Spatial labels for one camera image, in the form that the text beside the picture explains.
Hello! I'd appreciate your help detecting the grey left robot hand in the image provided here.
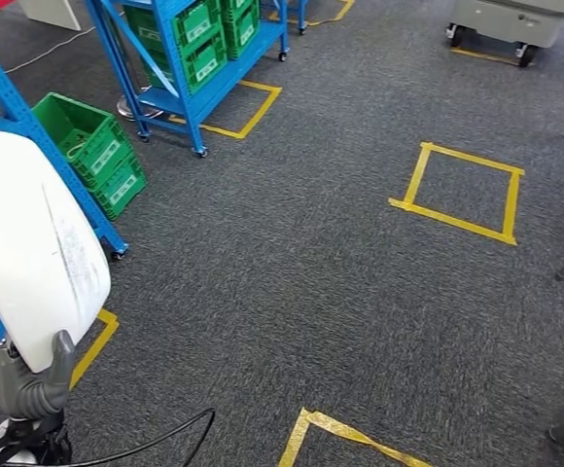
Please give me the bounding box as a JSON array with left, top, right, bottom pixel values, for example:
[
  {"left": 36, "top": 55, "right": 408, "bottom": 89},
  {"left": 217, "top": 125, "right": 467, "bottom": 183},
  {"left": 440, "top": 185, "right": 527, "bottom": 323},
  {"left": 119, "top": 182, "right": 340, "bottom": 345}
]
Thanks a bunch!
[{"left": 0, "top": 330, "right": 76, "bottom": 421}]

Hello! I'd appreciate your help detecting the white curved car body part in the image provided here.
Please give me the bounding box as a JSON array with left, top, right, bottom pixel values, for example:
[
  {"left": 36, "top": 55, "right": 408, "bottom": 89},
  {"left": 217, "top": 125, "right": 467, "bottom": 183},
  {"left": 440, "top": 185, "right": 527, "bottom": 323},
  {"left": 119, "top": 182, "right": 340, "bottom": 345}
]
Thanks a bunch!
[{"left": 0, "top": 128, "right": 112, "bottom": 376}]

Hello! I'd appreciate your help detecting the blue metal shelf rack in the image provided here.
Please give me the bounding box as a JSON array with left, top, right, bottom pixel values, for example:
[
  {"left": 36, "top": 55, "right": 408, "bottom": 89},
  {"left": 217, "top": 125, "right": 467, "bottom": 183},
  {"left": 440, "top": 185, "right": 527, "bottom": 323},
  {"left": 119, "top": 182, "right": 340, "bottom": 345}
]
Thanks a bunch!
[
  {"left": 0, "top": 28, "right": 130, "bottom": 388},
  {"left": 85, "top": 0, "right": 290, "bottom": 160},
  {"left": 284, "top": 0, "right": 310, "bottom": 35}
]

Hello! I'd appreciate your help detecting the green plastic crate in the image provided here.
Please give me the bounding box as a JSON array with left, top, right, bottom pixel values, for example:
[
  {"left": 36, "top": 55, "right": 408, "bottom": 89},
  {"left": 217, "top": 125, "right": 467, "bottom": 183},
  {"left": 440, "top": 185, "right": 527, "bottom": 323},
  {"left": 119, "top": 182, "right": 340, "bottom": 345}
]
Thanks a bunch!
[
  {"left": 125, "top": 0, "right": 223, "bottom": 53},
  {"left": 33, "top": 91, "right": 134, "bottom": 190},
  {"left": 141, "top": 28, "right": 228, "bottom": 96},
  {"left": 90, "top": 154, "right": 148, "bottom": 223},
  {"left": 220, "top": 0, "right": 261, "bottom": 61}
]

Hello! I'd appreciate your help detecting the white desk panel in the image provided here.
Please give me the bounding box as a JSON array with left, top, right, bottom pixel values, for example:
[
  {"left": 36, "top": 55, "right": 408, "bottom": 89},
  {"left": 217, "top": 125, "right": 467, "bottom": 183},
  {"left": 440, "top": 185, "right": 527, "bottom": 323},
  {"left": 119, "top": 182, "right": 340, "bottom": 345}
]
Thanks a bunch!
[{"left": 18, "top": 0, "right": 82, "bottom": 32}]

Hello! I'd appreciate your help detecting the yellow floor tape strip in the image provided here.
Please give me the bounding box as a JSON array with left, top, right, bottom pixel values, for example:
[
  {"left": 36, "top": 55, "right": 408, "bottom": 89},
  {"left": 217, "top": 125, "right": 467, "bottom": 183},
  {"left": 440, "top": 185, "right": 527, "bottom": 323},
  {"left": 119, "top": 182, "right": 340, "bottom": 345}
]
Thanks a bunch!
[{"left": 449, "top": 46, "right": 522, "bottom": 68}]

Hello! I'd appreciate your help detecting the grey wheeled cart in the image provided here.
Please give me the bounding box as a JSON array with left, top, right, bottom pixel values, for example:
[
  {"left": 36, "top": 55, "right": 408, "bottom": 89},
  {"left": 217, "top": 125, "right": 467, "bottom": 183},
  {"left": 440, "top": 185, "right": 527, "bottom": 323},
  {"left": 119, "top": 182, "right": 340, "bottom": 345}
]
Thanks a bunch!
[{"left": 445, "top": 0, "right": 564, "bottom": 69}]

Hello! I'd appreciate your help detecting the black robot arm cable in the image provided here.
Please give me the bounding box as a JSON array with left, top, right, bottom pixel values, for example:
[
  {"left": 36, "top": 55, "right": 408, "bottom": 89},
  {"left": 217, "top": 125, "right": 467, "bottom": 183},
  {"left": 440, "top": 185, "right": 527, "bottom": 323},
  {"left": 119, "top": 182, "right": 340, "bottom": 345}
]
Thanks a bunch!
[{"left": 63, "top": 408, "right": 217, "bottom": 467}]

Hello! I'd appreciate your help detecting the chrome stanchion post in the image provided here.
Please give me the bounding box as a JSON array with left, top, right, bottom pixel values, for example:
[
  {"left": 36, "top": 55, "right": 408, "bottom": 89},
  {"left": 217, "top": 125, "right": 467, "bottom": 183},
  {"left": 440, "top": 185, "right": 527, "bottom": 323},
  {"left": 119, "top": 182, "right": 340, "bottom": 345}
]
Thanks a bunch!
[{"left": 109, "top": 13, "right": 165, "bottom": 123}]

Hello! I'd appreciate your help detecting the white floor cable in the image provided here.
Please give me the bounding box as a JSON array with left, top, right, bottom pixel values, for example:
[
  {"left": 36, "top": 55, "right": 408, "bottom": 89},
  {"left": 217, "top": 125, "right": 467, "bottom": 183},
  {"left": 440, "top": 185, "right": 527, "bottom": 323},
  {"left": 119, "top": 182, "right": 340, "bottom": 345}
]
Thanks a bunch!
[{"left": 2, "top": 25, "right": 97, "bottom": 75}]

